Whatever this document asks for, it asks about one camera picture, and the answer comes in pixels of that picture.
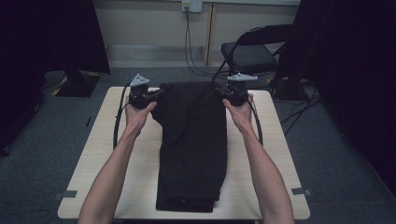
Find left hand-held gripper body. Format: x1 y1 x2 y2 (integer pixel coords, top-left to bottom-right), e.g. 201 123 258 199
128 73 153 110

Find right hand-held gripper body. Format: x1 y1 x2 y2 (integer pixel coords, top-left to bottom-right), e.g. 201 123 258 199
223 72 259 107

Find black pants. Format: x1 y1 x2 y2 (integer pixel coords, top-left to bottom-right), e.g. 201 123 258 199
150 81 228 214

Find person's left hand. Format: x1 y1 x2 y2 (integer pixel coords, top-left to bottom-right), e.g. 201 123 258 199
124 97 158 134

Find person's right hand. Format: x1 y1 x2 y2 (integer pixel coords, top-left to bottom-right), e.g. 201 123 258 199
221 92 255 134

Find black folding chair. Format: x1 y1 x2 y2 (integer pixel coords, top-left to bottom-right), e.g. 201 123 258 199
212 23 293 85

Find black stand base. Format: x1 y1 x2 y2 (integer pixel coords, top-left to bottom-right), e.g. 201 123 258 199
55 69 101 98
268 76 309 101

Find black curtain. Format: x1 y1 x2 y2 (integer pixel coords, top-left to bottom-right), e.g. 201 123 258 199
275 0 396 198
0 0 111 157

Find grey tape strip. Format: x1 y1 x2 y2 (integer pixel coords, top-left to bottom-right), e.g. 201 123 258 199
291 187 313 197
53 189 78 201

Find left hand-held gripper cable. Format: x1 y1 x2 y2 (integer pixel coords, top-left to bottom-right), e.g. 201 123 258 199
112 81 133 150

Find hand-held gripper cable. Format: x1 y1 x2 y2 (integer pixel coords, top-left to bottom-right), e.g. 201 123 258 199
247 95 264 147
112 81 133 150

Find right hand-held gripper cable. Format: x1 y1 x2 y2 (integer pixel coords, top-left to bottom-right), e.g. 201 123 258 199
247 95 264 147

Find black wall cable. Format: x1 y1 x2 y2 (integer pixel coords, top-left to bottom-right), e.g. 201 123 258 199
186 10 230 77
184 8 232 79

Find wooden wall strip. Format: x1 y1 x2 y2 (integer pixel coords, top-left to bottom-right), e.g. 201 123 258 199
204 2 217 67

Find black floor cables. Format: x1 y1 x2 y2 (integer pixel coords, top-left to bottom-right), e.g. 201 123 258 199
279 79 322 136

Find white wall outlet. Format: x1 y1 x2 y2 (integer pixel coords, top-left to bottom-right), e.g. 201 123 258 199
181 0 204 13

